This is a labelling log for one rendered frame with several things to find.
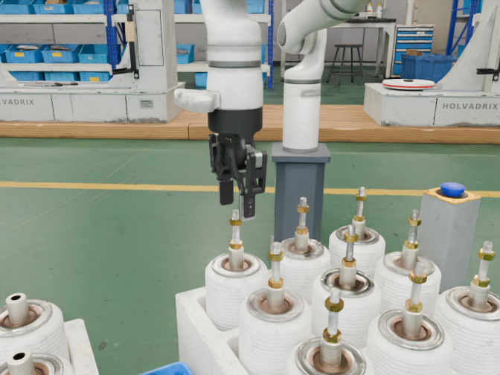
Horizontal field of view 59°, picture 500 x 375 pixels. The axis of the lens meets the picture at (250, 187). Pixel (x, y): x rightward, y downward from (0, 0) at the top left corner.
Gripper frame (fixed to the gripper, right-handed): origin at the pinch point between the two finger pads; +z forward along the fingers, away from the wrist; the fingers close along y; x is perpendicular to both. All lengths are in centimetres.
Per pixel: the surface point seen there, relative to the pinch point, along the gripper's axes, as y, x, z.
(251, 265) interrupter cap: -1.4, -1.8, 9.9
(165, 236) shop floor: 67, -9, 35
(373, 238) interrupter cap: -3.0, -24.8, 9.9
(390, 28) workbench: 380, -400, -29
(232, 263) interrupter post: -0.5, 1.0, 9.2
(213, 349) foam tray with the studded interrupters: -7.8, 7.4, 17.3
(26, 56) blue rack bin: 546, 4, 1
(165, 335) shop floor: 21.4, 6.0, 35.3
